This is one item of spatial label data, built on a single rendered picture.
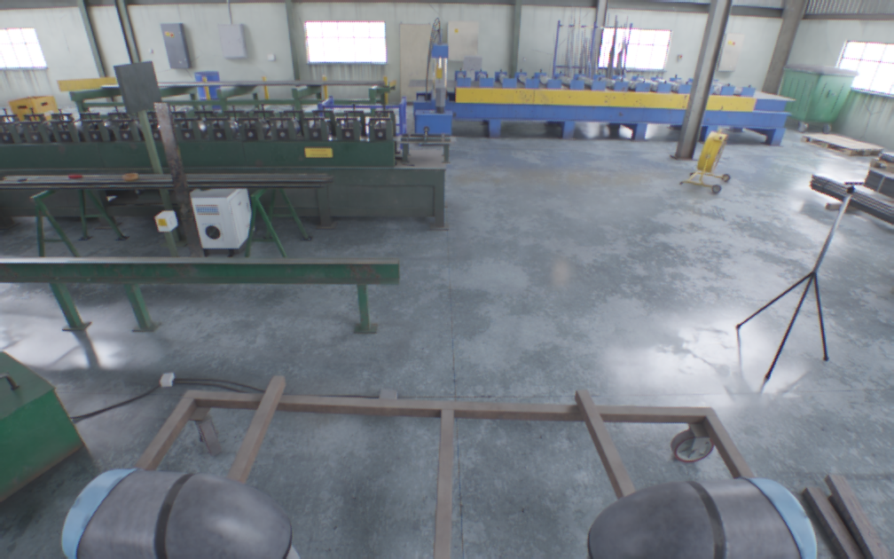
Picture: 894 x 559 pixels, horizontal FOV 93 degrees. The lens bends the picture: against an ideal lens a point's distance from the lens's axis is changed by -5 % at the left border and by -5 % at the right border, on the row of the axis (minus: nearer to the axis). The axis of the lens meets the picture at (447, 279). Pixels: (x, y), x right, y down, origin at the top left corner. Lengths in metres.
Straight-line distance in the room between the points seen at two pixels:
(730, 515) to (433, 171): 4.20
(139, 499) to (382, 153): 4.16
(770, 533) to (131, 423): 2.86
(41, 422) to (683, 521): 2.71
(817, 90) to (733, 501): 12.84
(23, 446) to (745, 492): 2.81
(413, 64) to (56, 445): 11.28
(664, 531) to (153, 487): 0.64
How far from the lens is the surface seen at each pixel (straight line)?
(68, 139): 5.96
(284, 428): 2.67
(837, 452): 3.22
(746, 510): 0.71
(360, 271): 3.06
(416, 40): 12.66
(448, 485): 1.96
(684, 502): 0.68
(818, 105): 13.49
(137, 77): 4.76
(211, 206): 4.51
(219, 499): 0.69
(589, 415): 2.22
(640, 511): 0.69
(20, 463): 2.96
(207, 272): 3.39
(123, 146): 5.53
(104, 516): 0.73
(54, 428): 2.93
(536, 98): 9.06
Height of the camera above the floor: 1.89
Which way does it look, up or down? 30 degrees down
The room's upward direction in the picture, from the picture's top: 1 degrees clockwise
